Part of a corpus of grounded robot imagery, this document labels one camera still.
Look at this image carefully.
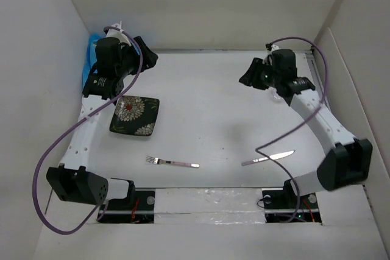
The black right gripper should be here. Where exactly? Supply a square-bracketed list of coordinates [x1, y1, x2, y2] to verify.
[239, 57, 281, 90]

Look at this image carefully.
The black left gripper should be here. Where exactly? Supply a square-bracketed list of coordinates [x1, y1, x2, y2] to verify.
[116, 37, 157, 79]

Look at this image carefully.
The clear drinking glass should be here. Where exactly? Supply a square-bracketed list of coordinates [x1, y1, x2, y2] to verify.
[270, 89, 284, 103]

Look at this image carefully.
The blue space print cloth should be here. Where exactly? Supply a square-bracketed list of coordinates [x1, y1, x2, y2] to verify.
[82, 33, 101, 87]

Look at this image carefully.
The black floral square plate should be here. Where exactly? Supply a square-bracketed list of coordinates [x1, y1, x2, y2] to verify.
[109, 96, 160, 136]

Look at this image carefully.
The pink handled knife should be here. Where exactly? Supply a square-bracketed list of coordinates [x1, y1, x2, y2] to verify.
[241, 150, 296, 166]

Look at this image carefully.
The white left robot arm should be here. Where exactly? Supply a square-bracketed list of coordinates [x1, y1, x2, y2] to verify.
[46, 33, 158, 209]

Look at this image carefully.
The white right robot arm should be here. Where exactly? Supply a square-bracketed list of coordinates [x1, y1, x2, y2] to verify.
[239, 49, 372, 208]

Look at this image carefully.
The pink handled fork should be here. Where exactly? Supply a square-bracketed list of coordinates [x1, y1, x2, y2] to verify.
[146, 156, 200, 169]

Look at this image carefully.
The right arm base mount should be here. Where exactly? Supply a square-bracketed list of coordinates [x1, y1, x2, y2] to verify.
[257, 188, 322, 223]

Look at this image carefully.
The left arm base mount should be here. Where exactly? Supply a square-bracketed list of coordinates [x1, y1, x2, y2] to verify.
[97, 189, 156, 224]

